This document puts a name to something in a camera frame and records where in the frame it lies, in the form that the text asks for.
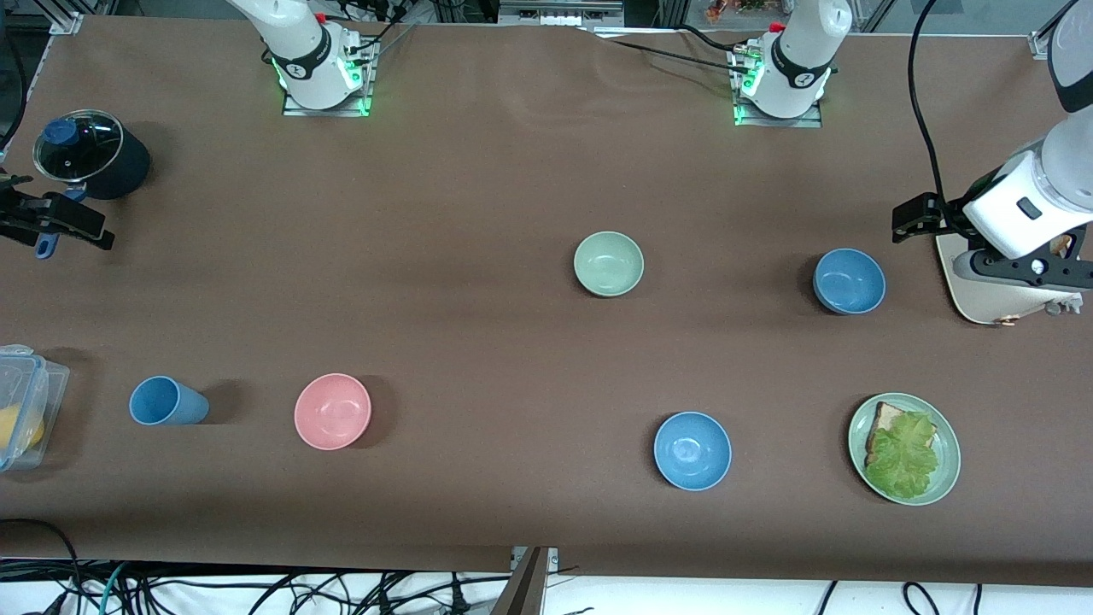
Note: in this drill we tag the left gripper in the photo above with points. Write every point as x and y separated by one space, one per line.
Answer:
949 215

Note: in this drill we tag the blue bowl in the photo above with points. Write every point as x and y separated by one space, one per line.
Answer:
850 280
692 451

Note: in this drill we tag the green bowl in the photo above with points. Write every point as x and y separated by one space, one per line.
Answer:
608 265

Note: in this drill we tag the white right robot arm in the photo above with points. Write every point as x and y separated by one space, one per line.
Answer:
295 43

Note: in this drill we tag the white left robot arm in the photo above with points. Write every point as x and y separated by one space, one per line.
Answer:
803 51

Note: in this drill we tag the pink bowl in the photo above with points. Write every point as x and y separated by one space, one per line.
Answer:
331 412

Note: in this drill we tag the glass lid with blue knob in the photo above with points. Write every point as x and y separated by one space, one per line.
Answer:
90 154

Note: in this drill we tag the cream toaster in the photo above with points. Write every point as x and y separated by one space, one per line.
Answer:
990 295

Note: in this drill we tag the brown toast slice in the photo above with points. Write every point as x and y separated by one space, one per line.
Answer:
1063 245

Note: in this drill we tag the clear plastic container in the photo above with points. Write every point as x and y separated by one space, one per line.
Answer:
51 384

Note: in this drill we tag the blue cup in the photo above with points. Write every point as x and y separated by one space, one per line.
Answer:
166 401

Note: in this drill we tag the white bread slice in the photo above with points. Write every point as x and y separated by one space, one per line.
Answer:
886 417

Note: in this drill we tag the yellow fruit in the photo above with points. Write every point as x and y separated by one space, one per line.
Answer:
17 427

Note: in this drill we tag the green plate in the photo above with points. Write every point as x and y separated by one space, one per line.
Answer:
948 453

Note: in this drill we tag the green lettuce leaf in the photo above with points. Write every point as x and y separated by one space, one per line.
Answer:
903 461

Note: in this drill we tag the grey equipment box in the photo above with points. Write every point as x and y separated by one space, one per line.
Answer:
559 15

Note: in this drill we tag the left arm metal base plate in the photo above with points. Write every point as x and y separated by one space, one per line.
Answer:
781 122

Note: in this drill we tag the aluminium frame profile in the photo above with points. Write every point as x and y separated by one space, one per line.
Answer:
67 19
1040 43

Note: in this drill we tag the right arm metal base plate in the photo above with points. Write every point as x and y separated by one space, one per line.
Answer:
329 112

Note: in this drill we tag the dark metal post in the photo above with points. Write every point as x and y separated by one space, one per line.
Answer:
525 589

